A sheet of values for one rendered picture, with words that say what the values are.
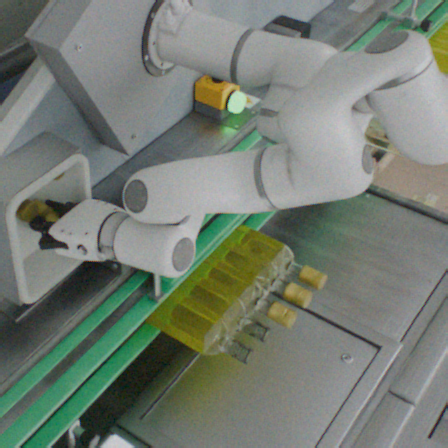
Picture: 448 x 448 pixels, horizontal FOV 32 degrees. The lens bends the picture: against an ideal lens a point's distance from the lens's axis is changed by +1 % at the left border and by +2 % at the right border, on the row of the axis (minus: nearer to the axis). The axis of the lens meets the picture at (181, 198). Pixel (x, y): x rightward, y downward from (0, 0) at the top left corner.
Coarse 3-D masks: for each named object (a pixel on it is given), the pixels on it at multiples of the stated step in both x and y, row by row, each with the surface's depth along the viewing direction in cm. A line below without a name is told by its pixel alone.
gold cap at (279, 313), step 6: (276, 306) 140; (282, 306) 140; (270, 312) 140; (276, 312) 139; (282, 312) 139; (288, 312) 139; (294, 312) 139; (270, 318) 140; (276, 318) 139; (282, 318) 139; (288, 318) 138; (294, 318) 140; (282, 324) 139; (288, 324) 138
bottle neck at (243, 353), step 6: (228, 342) 134; (234, 342) 133; (240, 342) 134; (222, 348) 134; (228, 348) 133; (234, 348) 133; (240, 348) 133; (246, 348) 133; (228, 354) 134; (234, 354) 133; (240, 354) 132; (246, 354) 132; (240, 360) 132; (246, 360) 133
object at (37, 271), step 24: (72, 168) 125; (24, 192) 113; (48, 192) 130; (72, 192) 128; (24, 240) 130; (24, 264) 131; (48, 264) 131; (72, 264) 132; (24, 288) 122; (48, 288) 128
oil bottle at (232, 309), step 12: (192, 276) 143; (180, 288) 141; (192, 288) 141; (204, 288) 141; (216, 288) 141; (192, 300) 140; (204, 300) 139; (216, 300) 139; (228, 300) 139; (240, 300) 139; (216, 312) 137; (228, 312) 137; (240, 312) 137; (228, 324) 137
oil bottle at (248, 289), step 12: (204, 264) 146; (216, 264) 146; (204, 276) 144; (216, 276) 144; (228, 276) 144; (240, 276) 144; (228, 288) 142; (240, 288) 141; (252, 288) 142; (252, 300) 140; (252, 312) 142
